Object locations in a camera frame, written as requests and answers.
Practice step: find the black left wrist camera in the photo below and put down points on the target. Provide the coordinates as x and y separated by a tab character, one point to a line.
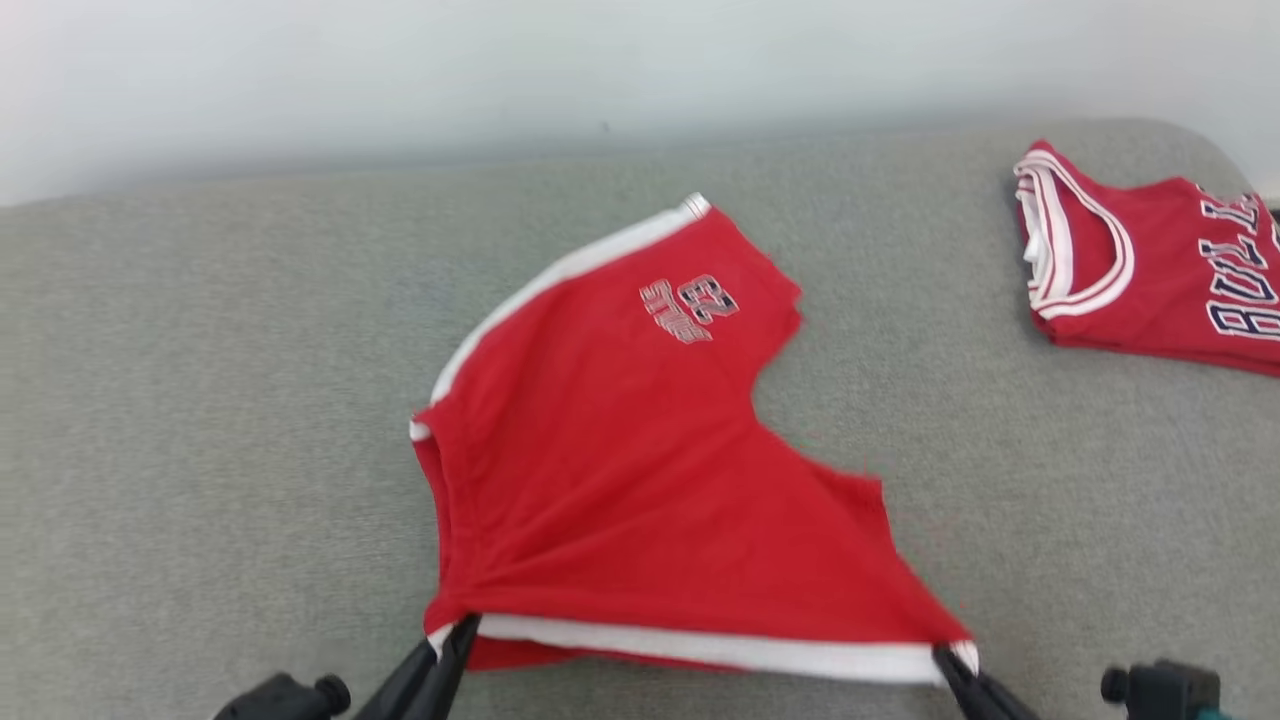
285	700

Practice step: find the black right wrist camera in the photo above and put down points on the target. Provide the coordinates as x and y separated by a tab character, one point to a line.
1160	692

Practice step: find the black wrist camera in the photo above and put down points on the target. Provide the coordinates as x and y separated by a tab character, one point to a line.
285	700
1160	692

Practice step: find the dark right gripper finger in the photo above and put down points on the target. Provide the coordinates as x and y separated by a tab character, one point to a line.
978	702
990	690

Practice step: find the red jersey with white trim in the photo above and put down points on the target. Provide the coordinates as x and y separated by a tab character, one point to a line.
1160	280

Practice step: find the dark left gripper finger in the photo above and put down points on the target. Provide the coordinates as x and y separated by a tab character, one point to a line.
448	670
395	692

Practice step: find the red shorts with white bands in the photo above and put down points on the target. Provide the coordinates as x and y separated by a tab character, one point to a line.
620	480

